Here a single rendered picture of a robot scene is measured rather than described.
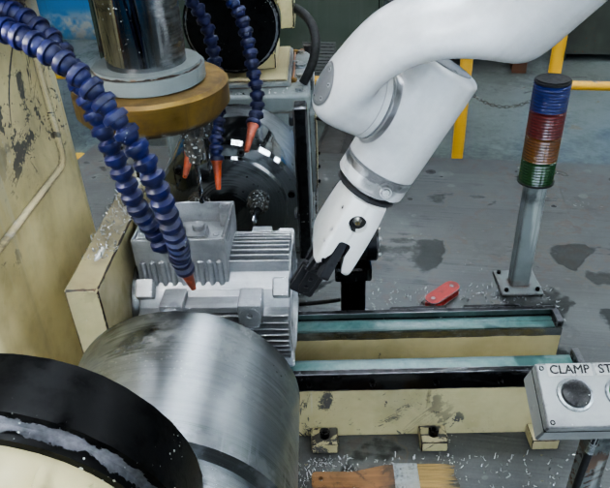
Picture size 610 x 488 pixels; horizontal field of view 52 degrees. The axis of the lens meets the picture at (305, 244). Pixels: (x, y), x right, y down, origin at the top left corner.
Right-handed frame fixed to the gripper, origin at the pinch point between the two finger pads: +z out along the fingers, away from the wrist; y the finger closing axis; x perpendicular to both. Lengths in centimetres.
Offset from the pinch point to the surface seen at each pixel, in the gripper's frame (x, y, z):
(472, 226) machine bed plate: -46, 59, 7
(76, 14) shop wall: 157, 555, 186
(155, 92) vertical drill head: 25.9, -0.2, -14.4
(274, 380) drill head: 3.7, -20.2, -0.5
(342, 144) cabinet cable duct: -65, 279, 84
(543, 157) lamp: -35, 33, -20
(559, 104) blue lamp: -31, 33, -29
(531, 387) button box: -23.3, -16.0, -8.8
